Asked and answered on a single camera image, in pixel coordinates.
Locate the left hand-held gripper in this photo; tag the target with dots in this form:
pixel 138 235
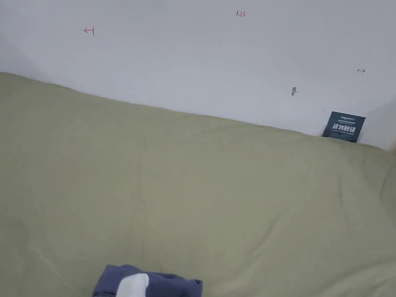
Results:
pixel 130 290

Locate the dark blue shirt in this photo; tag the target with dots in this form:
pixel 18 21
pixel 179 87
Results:
pixel 179 290

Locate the bed with pale green sheet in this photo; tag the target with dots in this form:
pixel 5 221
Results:
pixel 191 192

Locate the dark blue printed card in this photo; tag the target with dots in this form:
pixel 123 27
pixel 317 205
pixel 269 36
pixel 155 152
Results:
pixel 343 126

